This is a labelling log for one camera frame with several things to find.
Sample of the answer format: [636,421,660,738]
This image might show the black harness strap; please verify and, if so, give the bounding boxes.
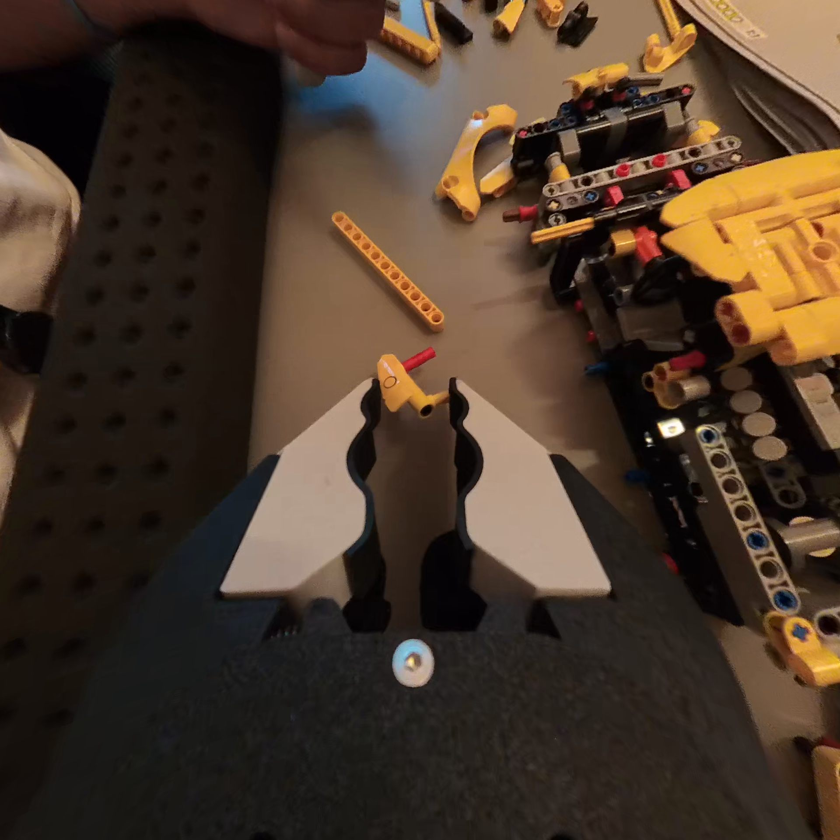
[0,308,53,375]

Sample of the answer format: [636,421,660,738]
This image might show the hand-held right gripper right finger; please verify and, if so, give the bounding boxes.
[420,377,614,634]

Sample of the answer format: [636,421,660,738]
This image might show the blue-grey wristband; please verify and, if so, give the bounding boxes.
[62,0,106,37]

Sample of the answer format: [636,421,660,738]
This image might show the black perforated foam pad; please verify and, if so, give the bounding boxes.
[0,26,284,788]

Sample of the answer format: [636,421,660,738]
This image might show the partly built yellow toy car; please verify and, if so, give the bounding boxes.
[502,62,840,690]

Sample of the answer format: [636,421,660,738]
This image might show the yellow black brick subassembly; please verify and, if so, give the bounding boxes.
[793,735,840,840]

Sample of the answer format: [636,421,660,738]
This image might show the yellow wheel arch panel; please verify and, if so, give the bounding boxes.
[434,104,519,222]

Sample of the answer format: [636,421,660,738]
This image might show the long yellow holed beam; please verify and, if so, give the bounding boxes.
[331,211,446,331]

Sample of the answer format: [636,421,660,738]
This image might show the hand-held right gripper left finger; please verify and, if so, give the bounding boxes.
[220,377,393,634]

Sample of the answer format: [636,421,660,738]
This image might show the grey desk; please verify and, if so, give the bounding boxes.
[246,0,840,840]

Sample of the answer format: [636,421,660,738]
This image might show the open instruction booklet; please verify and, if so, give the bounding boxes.
[676,0,840,155]

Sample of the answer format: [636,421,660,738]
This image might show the scattered loose brick pieces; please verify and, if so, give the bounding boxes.
[379,0,599,67]

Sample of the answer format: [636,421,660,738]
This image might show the person's left hand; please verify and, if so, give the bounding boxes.
[190,0,388,78]

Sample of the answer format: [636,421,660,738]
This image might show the yellow rod with connector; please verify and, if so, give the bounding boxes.
[642,0,698,74]

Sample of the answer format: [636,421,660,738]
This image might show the small yellow curved panel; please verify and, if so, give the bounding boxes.
[377,354,424,414]

